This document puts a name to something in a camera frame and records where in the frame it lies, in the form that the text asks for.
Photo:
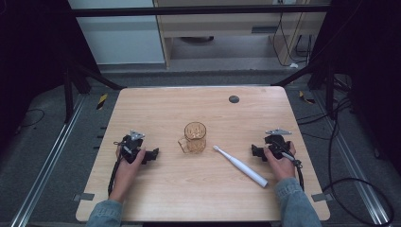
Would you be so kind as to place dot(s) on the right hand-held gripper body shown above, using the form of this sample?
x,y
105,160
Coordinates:
x,y
277,144

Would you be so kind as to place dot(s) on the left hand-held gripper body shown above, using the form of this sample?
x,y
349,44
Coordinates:
x,y
130,148

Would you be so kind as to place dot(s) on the person's right hand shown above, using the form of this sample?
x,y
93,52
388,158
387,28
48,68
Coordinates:
x,y
283,168

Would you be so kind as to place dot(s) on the person's left hand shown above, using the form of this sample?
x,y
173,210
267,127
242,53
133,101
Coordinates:
x,y
126,176

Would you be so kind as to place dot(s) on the white electric toothbrush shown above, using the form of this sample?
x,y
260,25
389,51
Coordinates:
x,y
242,167

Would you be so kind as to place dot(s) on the grey round table grommet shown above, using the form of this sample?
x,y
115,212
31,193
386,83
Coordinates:
x,y
234,99

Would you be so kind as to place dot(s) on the yellow black striped tape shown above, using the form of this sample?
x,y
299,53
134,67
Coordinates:
x,y
101,101
306,98

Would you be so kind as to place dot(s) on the black metal stand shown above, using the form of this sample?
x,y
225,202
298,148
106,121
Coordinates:
x,y
329,91
67,94

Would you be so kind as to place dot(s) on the small white plug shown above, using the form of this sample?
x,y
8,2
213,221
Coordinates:
x,y
293,65

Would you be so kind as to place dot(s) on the white cabinet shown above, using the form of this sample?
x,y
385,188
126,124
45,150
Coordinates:
x,y
119,38

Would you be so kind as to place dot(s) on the black curtain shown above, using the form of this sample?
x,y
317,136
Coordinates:
x,y
31,47
372,63

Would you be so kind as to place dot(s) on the light wooden desk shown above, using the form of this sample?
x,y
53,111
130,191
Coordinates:
x,y
220,26

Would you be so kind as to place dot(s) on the black horizontal metal bar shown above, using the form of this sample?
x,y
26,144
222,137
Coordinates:
x,y
189,10

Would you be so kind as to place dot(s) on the grey metal table bracket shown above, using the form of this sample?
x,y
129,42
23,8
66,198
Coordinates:
x,y
83,197
321,197

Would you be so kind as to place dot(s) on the aluminium floor rail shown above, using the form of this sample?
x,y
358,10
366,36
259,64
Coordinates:
x,y
47,164
353,164

